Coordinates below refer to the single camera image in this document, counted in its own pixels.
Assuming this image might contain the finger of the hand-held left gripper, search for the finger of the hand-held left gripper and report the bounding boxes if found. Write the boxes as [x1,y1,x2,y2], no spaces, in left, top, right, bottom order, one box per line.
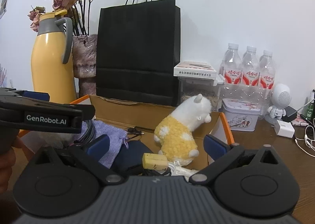
[23,91,51,103]
[49,102,96,120]

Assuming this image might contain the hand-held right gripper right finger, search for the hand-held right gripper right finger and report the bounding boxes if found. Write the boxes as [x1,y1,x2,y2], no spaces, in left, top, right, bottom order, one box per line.
[189,134,281,185]

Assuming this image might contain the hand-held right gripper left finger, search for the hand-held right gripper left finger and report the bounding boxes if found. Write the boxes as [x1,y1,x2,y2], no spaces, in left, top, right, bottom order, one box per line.
[32,134,125,185]

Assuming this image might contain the white and yellow plush toy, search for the white and yellow plush toy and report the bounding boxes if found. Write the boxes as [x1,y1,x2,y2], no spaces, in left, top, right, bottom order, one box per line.
[154,93,212,166]

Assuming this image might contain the orange and white cardboard box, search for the orange and white cardboard box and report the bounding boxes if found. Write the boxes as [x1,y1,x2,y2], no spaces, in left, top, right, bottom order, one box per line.
[18,95,234,178]

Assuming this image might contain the yellow block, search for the yellow block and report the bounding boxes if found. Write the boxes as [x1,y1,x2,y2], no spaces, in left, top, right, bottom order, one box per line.
[142,153,168,172]

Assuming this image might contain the person's left hand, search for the person's left hand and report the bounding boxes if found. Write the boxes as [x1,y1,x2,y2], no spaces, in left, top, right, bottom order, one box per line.
[0,136,28,193]

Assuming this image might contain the purple cloth pouch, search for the purple cloth pouch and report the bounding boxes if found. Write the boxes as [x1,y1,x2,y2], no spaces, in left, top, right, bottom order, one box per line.
[81,120,128,169]

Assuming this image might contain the yellow thermos jug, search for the yellow thermos jug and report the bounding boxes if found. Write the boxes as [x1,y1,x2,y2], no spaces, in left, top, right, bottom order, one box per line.
[31,9,77,102]

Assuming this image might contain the dark blue pouch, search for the dark blue pouch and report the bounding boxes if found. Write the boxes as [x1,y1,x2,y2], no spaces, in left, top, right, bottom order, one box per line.
[112,140,155,178]

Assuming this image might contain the printed tin box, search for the printed tin box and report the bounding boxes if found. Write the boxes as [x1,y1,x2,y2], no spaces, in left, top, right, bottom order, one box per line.
[221,98,260,132]

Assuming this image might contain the pink fuzzy vase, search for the pink fuzzy vase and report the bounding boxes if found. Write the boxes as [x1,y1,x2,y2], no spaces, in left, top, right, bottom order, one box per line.
[72,34,98,99]

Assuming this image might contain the clear food container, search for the clear food container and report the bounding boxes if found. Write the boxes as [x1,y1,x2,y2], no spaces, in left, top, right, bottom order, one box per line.
[177,76,225,112]

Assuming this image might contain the white charger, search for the white charger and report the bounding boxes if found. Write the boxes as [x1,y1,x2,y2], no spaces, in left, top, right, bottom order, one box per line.
[273,119,295,139]

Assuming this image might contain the black paper bag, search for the black paper bag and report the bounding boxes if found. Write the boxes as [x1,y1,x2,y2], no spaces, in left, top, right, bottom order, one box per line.
[96,0,181,107]

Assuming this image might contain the flat white box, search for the flat white box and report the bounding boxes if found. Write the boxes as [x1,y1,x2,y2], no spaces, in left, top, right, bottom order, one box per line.
[173,61,217,78]

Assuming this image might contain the black power adapter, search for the black power adapter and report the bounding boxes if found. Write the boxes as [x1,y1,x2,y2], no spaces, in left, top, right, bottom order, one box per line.
[282,106,298,123]

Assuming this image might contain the white robot speaker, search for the white robot speaker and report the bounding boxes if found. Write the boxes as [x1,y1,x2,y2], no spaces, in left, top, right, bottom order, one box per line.
[267,84,292,119]

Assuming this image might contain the pink patterned pouch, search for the pink patterned pouch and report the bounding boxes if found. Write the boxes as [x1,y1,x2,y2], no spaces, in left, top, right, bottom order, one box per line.
[292,113,311,126]

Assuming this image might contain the green bottle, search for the green bottle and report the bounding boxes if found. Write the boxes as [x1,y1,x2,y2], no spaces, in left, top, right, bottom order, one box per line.
[306,90,315,120]

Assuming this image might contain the grey braided cable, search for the grey braided cable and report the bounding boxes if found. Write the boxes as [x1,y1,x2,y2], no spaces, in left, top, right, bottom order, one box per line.
[74,120,95,145]

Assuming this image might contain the black usb cable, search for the black usb cable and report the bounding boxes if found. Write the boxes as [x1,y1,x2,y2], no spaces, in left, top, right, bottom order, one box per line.
[127,127,145,137]

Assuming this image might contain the purple wall sticker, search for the purple wall sticker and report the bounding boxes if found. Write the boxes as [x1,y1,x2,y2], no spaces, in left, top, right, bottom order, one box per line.
[0,64,8,85]

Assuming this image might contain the white cable bundle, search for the white cable bundle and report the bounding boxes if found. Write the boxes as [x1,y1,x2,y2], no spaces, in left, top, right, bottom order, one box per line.
[167,161,199,181]

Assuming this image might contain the white cables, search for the white cables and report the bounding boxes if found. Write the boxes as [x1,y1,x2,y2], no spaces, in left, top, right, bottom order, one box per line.
[294,102,315,158]

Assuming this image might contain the wall poster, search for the wall poster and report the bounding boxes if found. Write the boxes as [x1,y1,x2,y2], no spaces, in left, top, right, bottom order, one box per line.
[0,0,12,19]

